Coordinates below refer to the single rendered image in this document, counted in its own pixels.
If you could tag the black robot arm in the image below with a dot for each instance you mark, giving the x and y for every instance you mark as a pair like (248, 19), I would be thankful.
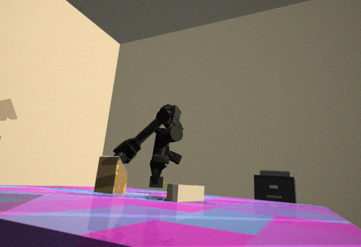
(169, 116)

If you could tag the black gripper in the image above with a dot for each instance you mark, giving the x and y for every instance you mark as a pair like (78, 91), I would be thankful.
(159, 159)

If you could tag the black two-prong plug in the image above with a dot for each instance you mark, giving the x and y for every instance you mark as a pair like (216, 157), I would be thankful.
(158, 185)

